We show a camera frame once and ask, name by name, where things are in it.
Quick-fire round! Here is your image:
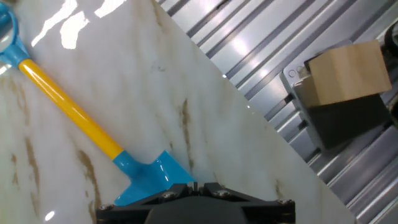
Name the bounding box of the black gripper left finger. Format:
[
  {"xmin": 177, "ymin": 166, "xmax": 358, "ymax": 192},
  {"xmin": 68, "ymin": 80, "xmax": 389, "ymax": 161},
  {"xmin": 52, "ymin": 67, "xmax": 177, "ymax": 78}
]
[{"xmin": 96, "ymin": 182, "xmax": 194, "ymax": 224}]

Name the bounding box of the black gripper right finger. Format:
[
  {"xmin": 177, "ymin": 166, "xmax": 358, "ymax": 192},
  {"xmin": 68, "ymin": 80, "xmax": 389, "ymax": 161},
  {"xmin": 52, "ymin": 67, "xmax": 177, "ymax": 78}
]
[{"xmin": 203, "ymin": 182, "xmax": 295, "ymax": 224}]

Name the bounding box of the blue and yellow toy shovel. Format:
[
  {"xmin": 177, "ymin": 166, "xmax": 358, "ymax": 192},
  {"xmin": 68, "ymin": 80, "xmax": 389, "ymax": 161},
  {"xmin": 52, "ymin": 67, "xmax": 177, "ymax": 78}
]
[{"xmin": 0, "ymin": 2, "xmax": 195, "ymax": 207}]

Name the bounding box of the large wooden block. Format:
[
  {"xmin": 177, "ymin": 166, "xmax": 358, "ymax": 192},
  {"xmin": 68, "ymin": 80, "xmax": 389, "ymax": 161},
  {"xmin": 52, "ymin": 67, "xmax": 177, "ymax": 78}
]
[{"xmin": 307, "ymin": 39, "xmax": 392, "ymax": 108}]

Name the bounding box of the grey metal plate bracket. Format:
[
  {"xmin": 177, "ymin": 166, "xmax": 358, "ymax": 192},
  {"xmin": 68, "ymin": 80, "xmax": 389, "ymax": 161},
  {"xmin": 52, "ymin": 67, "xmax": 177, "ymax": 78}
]
[{"xmin": 281, "ymin": 39, "xmax": 393, "ymax": 150}]

